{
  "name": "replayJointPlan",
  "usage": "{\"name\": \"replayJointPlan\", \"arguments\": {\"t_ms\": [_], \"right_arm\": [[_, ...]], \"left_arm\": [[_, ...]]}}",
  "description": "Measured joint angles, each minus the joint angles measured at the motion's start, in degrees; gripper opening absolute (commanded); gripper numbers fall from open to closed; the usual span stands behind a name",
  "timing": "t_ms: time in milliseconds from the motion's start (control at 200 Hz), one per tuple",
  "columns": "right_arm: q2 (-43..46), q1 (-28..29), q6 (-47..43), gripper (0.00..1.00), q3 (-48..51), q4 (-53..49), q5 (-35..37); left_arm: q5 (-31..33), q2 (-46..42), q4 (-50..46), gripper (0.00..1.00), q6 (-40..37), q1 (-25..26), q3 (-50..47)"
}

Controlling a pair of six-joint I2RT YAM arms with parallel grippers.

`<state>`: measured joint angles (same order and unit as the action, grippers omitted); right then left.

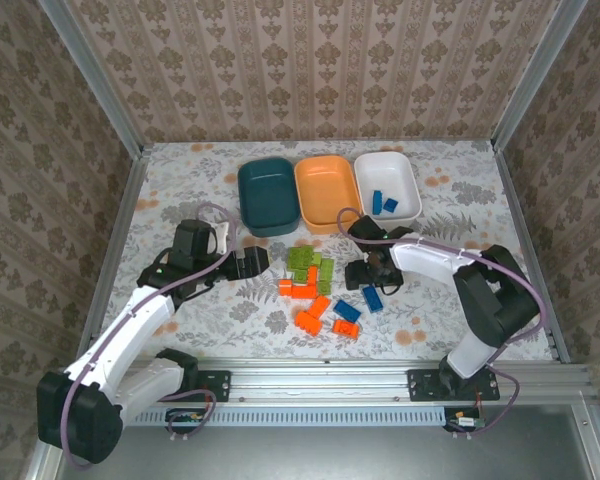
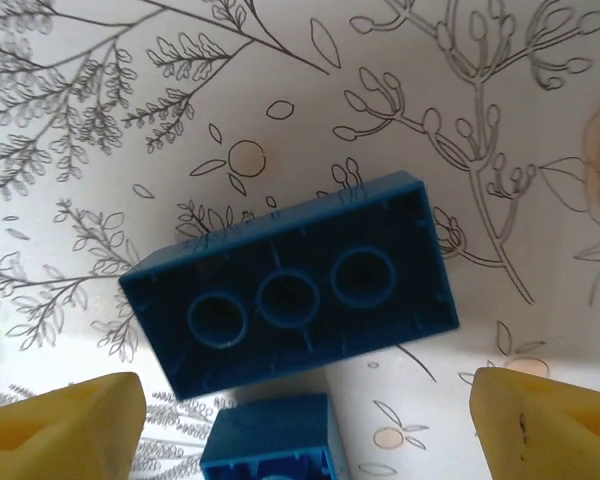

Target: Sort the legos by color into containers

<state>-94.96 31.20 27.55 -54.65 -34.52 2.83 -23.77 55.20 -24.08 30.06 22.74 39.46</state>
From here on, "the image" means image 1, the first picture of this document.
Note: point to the small orange lego brick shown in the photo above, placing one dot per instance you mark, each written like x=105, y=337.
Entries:
x=285, y=288

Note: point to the small green lego brick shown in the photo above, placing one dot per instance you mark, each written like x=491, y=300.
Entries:
x=317, y=259

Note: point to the square green lego brick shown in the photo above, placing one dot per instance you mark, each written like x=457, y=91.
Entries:
x=300, y=275

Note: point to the orange plastic container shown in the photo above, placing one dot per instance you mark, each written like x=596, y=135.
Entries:
x=325, y=192

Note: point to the white plastic container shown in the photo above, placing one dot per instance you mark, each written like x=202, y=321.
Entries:
x=390, y=175

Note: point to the teal plastic container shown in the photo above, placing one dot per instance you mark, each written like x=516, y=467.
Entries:
x=267, y=195

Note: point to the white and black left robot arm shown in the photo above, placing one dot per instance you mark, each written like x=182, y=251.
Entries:
x=130, y=320

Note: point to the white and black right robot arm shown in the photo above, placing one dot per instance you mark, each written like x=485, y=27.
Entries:
x=430, y=257

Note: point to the long blue lego brick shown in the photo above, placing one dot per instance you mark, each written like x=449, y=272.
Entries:
x=377, y=202

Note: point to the small blue lego brick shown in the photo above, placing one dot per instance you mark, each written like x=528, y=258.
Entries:
x=391, y=204

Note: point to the floral patterned table cover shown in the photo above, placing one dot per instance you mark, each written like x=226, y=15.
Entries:
x=260, y=345

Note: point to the small circuit board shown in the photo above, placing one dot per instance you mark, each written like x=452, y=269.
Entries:
x=467, y=421
x=185, y=416

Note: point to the grey metal sheet panel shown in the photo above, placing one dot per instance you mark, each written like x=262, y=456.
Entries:
x=330, y=455

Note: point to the aluminium table side rail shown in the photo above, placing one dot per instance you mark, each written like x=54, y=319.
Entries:
x=513, y=200
x=126, y=210

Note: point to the long aluminium base rail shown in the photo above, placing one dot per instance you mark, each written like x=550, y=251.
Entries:
x=320, y=382

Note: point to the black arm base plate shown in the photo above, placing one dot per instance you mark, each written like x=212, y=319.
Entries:
x=422, y=385
x=217, y=385

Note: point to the aluminium frame post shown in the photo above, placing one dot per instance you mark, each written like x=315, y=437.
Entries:
x=94, y=75
x=537, y=75

